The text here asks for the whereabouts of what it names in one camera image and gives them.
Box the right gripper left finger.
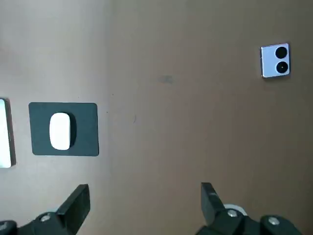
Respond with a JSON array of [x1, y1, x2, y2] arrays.
[[0, 184, 90, 235]]

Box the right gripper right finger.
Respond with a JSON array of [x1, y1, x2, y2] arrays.
[[195, 182, 301, 235]]

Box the white computer mouse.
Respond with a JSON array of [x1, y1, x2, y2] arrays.
[[49, 112, 72, 151]]

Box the silver laptop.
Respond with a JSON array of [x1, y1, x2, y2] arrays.
[[0, 97, 17, 169]]

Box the black mouse pad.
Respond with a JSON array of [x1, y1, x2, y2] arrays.
[[28, 102, 100, 157]]

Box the purple folded flip phone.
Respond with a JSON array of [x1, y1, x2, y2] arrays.
[[260, 43, 291, 78]]

